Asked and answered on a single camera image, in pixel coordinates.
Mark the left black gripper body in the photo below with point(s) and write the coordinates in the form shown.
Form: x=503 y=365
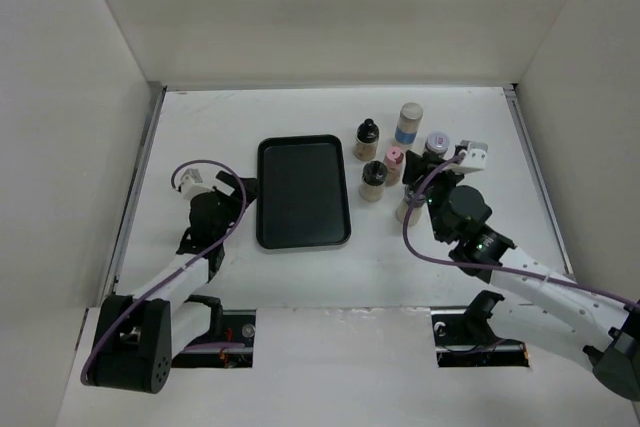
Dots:
x=230 y=208

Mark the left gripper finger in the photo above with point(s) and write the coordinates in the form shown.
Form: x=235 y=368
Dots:
x=224 y=182
x=246 y=191

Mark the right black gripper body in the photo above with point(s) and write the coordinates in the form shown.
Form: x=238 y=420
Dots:
x=436 y=197

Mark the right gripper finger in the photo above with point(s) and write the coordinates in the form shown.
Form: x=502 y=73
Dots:
x=452 y=178
x=416 y=167

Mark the black grinder-cap spice bottle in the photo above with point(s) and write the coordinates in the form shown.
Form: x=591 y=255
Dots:
x=373 y=181

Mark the tall blue-band spice jar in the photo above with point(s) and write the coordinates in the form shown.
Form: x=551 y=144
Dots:
x=408 y=124

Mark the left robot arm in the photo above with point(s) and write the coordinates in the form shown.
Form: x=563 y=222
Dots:
x=138 y=335

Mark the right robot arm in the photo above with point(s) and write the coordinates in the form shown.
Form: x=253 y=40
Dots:
x=524 y=299

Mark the pink-cap spice bottle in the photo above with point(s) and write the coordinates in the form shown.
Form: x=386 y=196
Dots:
x=393 y=160

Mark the purple-lid spice jar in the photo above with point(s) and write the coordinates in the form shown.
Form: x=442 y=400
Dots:
x=437 y=143

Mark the black plastic tray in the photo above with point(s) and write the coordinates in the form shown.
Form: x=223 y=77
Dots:
x=302 y=199

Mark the black knob-cap spice bottle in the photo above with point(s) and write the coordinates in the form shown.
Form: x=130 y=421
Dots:
x=367 y=136

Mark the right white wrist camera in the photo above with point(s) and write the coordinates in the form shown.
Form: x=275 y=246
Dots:
x=473 y=157

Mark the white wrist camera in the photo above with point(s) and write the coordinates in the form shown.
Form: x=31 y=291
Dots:
x=191 y=184
x=473 y=157

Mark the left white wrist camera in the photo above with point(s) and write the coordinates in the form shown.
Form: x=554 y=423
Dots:
x=191 y=184

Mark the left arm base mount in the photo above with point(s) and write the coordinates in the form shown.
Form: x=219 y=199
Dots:
x=229 y=345

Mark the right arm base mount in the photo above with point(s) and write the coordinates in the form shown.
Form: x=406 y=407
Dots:
x=457 y=345

